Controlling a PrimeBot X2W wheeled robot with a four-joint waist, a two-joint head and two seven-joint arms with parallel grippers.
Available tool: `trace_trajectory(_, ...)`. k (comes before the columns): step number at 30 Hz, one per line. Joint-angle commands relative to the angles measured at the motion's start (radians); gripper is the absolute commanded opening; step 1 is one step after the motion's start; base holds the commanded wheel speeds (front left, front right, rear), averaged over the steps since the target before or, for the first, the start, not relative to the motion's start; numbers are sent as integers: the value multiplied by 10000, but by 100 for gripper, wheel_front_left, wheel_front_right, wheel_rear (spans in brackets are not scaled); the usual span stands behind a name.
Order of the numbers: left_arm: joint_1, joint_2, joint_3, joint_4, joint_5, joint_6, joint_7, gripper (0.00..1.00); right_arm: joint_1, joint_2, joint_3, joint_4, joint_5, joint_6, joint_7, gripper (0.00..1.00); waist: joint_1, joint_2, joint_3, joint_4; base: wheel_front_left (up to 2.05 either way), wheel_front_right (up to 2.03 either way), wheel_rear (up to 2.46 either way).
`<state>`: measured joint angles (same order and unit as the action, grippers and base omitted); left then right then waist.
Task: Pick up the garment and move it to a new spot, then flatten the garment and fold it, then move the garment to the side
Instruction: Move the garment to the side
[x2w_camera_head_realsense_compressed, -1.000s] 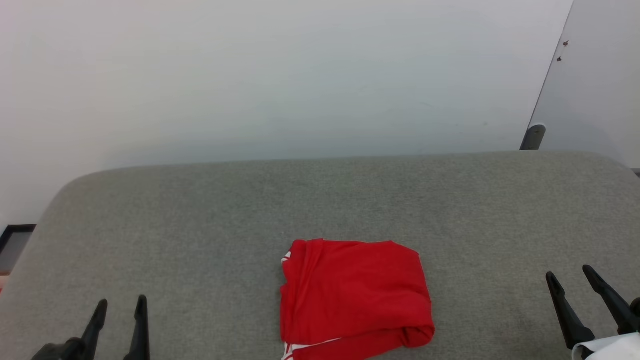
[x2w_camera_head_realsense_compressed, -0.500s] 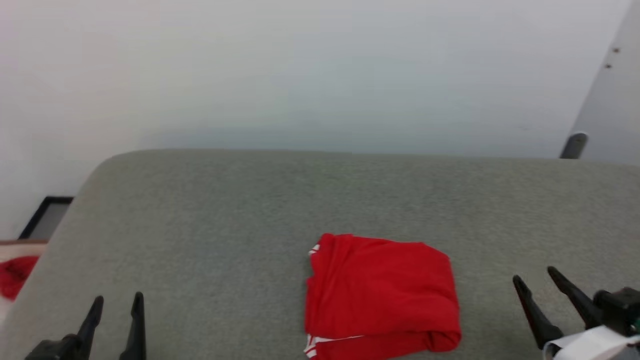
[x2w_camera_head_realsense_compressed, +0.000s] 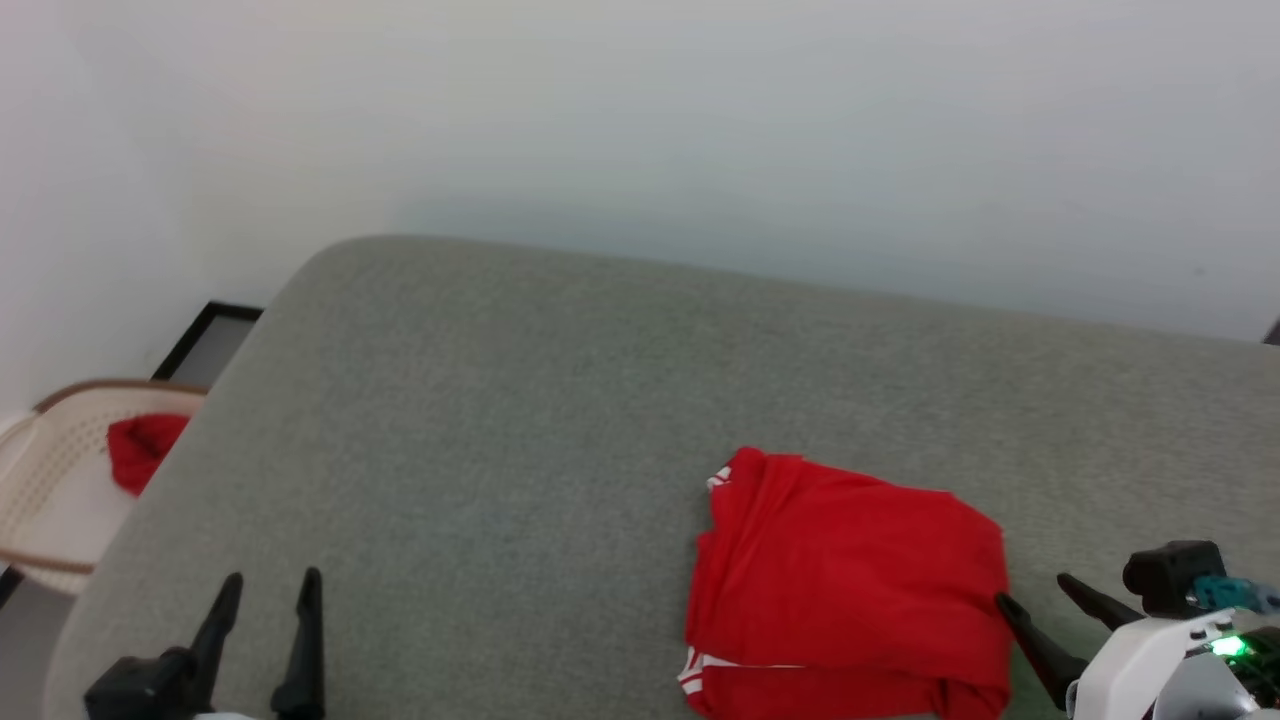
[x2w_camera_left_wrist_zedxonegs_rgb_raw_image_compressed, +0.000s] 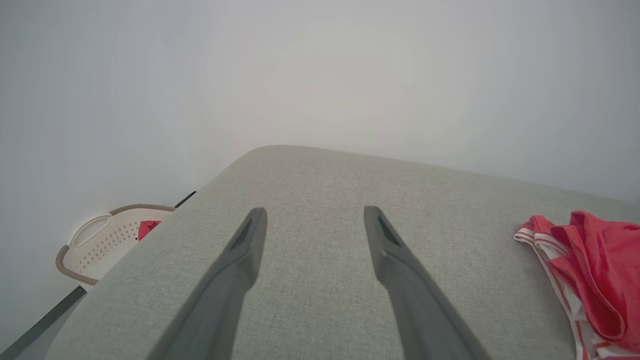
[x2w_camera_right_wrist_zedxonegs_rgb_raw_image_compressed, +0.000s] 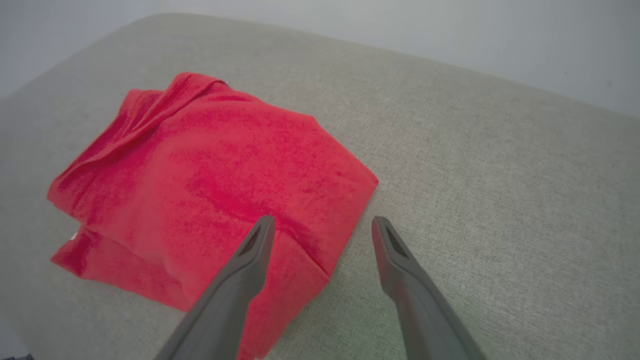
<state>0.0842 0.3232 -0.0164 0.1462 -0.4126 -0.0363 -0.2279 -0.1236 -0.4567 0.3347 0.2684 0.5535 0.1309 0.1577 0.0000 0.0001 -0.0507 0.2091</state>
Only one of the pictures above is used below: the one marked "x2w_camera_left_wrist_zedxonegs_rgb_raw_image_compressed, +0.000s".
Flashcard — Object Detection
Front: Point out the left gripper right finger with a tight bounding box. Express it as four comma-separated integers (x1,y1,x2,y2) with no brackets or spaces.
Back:
363,205,494,360

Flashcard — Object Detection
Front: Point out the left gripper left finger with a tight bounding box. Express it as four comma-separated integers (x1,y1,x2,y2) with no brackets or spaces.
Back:
145,207,269,360

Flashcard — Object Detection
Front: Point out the red and white garment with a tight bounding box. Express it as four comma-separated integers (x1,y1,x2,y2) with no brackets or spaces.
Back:
513,210,640,360

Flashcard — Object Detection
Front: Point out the red cloth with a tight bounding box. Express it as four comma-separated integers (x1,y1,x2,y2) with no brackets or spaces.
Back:
137,220,162,242

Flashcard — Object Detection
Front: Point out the beige perforated laundry basket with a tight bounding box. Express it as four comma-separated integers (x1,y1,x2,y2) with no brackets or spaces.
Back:
55,203,176,287

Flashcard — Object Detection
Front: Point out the black baseboard strip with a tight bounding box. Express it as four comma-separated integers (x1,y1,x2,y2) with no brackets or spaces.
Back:
0,190,197,360

